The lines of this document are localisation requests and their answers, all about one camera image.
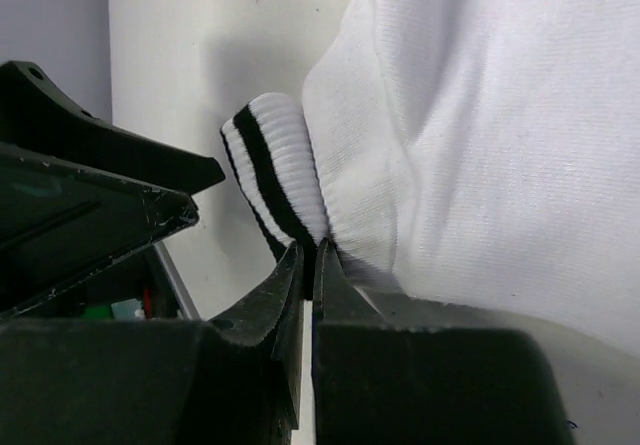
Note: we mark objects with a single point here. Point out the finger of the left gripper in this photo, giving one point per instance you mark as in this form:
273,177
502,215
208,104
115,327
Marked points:
63,223
37,116

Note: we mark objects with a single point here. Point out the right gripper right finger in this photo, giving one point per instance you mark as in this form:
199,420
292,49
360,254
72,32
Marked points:
379,383

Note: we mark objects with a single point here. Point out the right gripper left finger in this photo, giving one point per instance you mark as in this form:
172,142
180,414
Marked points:
234,379

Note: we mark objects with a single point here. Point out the white sock with black stripes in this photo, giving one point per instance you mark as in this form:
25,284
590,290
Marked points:
482,153

